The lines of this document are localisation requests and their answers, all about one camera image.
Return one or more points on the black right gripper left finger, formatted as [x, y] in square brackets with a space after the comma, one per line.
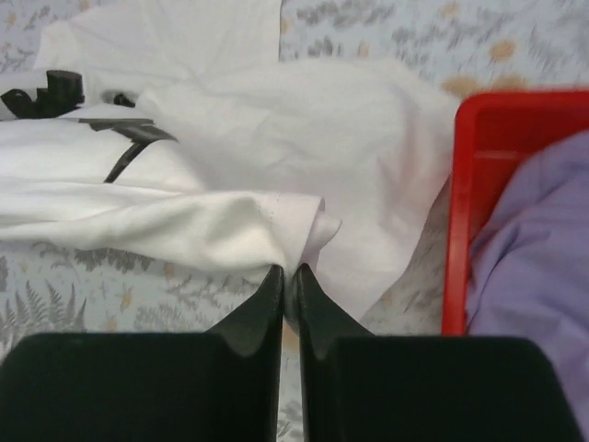
[217, 385]

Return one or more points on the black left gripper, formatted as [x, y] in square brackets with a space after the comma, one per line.
[46, 96]

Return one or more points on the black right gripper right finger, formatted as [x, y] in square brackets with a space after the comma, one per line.
[358, 386]

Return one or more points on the white t shirt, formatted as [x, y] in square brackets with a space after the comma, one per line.
[185, 139]

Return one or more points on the purple t shirt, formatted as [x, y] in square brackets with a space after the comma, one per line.
[529, 265]

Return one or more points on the red plastic bin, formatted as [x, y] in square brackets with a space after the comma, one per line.
[494, 133]

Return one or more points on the floral patterned table mat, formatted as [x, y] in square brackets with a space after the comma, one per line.
[464, 47]

